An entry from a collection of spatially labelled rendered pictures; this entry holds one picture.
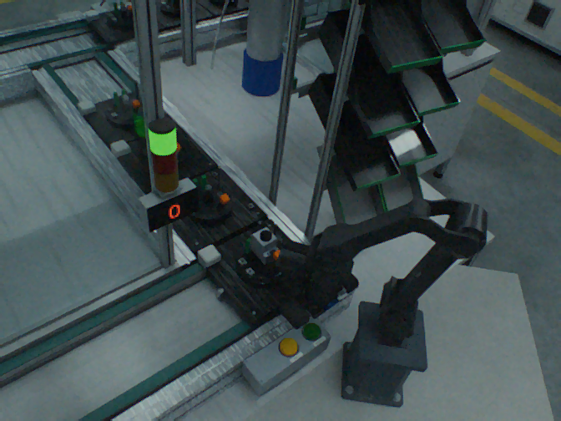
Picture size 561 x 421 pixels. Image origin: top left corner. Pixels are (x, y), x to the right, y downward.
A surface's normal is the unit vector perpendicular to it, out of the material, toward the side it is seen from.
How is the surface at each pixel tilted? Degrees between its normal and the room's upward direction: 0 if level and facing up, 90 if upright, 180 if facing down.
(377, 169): 25
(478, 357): 0
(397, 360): 0
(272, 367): 0
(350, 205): 45
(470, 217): 16
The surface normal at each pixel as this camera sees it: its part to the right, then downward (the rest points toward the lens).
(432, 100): 0.29, -0.35
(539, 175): 0.11, -0.70
